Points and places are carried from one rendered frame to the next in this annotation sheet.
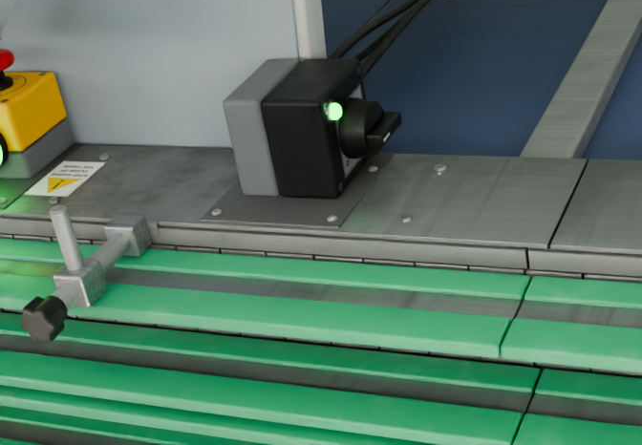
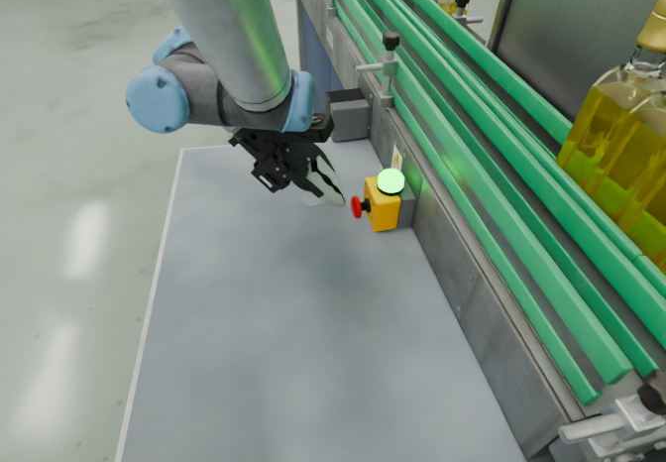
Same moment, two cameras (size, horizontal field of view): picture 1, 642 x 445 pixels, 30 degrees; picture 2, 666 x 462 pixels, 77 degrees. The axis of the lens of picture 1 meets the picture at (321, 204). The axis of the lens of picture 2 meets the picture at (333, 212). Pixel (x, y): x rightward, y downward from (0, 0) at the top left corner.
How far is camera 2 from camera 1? 1.20 m
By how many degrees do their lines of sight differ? 70
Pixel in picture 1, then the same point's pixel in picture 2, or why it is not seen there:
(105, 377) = (436, 64)
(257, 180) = (361, 102)
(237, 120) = (338, 106)
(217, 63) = (341, 157)
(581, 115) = not seen: hidden behind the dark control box
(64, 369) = (444, 76)
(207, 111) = (362, 160)
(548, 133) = not seen: hidden behind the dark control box
